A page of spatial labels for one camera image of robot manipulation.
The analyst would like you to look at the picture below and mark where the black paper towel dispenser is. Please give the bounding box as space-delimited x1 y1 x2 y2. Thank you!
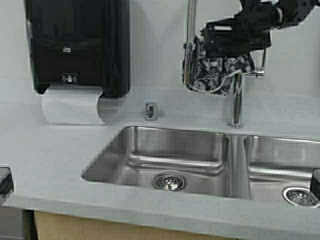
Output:
23 0 131 98

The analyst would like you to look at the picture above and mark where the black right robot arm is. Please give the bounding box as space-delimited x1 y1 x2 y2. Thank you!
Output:
201 0 320 58

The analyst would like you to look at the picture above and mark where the left black robot base corner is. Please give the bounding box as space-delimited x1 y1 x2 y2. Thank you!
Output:
0 167 14 201

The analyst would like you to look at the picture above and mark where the small chrome countertop button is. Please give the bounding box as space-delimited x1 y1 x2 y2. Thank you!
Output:
144 102 157 121

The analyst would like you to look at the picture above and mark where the white paper towel sheet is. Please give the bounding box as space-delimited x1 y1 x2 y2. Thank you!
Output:
40 83 126 126

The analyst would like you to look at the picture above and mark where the right chrome sink drain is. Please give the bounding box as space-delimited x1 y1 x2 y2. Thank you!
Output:
282 186 320 209

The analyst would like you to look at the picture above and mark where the chrome pull-down kitchen faucet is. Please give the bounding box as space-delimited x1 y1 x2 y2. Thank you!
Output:
181 0 267 129

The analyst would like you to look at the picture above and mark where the chrome sink drain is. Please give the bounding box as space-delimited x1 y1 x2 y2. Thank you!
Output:
282 186 320 209
151 172 187 192

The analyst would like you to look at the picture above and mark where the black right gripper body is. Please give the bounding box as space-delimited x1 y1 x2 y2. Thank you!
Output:
200 18 272 58

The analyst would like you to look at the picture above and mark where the right black robot base corner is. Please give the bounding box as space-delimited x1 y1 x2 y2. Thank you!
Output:
310 168 320 200

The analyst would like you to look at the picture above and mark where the stainless steel double sink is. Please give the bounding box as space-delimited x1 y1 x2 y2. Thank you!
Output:
81 126 320 206

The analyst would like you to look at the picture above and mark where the left chrome sink drain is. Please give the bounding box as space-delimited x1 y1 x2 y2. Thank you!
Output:
151 172 187 192

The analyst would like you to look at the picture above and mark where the black white patterned cloth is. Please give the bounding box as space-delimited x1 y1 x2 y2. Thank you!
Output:
186 36 256 97

